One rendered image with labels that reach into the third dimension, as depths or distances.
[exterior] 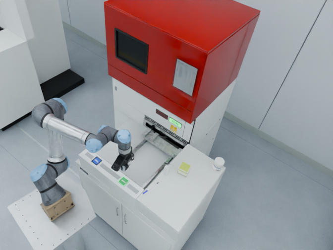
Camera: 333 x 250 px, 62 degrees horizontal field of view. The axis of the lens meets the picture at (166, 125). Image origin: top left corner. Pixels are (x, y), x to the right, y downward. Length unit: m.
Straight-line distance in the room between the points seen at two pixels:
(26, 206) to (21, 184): 1.13
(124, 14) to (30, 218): 1.45
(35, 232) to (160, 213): 0.80
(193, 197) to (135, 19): 1.21
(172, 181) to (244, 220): 1.30
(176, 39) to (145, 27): 0.24
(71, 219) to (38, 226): 0.20
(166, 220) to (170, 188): 0.23
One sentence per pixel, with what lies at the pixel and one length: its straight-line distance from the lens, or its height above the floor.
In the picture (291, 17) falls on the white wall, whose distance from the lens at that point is 3.03.
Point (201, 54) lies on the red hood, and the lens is 1.61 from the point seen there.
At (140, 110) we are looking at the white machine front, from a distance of 2.34.
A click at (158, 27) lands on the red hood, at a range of 1.75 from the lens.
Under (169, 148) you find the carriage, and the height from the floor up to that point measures 0.88.
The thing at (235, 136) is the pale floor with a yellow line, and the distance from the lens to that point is 3.70.
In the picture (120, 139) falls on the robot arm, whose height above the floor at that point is 1.44.
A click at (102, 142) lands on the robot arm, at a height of 1.47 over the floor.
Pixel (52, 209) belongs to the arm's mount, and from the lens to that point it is 1.94.
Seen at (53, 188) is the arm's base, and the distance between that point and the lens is 1.90.
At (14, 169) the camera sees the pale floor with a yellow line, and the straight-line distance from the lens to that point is 3.39.
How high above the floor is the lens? 2.64
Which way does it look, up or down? 47 degrees down
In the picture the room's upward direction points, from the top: 9 degrees clockwise
